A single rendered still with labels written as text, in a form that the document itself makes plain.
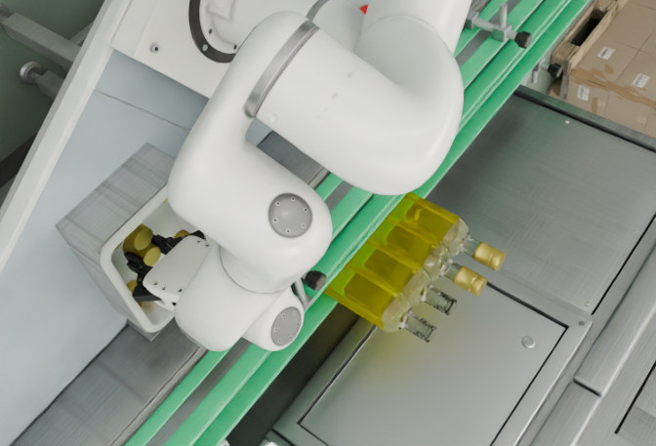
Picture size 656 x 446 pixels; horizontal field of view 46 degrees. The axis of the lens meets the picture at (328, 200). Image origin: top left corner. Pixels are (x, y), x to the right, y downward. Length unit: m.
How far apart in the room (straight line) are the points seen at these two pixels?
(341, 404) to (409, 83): 0.83
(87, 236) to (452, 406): 0.65
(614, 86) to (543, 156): 3.38
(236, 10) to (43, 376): 0.60
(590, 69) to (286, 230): 4.56
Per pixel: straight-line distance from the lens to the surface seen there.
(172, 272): 1.04
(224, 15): 0.98
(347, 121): 0.56
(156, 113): 1.10
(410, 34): 0.64
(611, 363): 1.39
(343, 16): 0.90
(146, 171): 1.07
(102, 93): 1.03
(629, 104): 5.02
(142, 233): 1.09
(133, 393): 1.22
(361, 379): 1.35
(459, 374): 1.35
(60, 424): 1.25
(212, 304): 0.77
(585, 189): 1.62
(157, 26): 0.97
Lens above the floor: 1.47
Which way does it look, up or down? 27 degrees down
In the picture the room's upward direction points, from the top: 119 degrees clockwise
